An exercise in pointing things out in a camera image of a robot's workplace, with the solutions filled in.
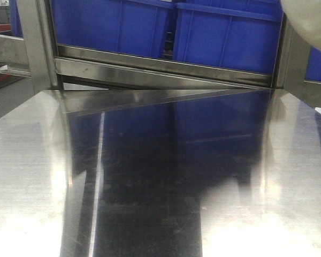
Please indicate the white plastic bin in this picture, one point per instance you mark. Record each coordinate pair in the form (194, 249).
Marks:
(305, 17)

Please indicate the blue crate centre left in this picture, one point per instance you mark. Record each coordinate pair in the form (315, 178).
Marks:
(128, 27)

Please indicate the blue crate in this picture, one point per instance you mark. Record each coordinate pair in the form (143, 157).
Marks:
(14, 19)
(313, 72)
(128, 27)
(237, 35)

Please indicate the blue crate centre right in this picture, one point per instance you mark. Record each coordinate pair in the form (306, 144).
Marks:
(237, 35)

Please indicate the blue crate far right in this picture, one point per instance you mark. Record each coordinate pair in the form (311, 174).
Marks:
(313, 72)

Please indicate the blue crate far left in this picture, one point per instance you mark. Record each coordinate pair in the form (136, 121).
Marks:
(14, 19)

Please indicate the stainless steel shelf frame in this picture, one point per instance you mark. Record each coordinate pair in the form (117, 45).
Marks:
(38, 56)

